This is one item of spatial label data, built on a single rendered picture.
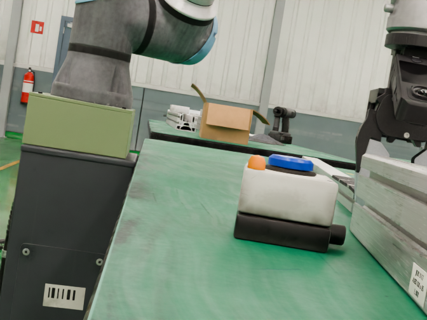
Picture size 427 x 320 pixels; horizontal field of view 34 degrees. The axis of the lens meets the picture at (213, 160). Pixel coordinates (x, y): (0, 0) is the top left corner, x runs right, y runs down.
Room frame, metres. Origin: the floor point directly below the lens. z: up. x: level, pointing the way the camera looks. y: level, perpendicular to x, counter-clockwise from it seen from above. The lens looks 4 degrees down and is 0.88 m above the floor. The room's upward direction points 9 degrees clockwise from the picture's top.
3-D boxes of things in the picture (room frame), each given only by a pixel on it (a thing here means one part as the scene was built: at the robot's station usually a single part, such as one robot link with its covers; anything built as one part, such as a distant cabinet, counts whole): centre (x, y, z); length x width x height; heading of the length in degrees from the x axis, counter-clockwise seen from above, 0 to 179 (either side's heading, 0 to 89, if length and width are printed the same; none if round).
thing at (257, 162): (0.59, -0.04, 0.85); 0.01 x 0.01 x 0.01
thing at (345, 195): (1.41, -0.23, 0.79); 0.96 x 0.04 x 0.03; 177
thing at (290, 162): (0.62, -0.07, 0.84); 0.04 x 0.04 x 0.02
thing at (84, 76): (1.31, 0.24, 0.92); 0.15 x 0.15 x 0.10
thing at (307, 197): (0.62, -0.08, 0.81); 0.10 x 0.08 x 0.06; 87
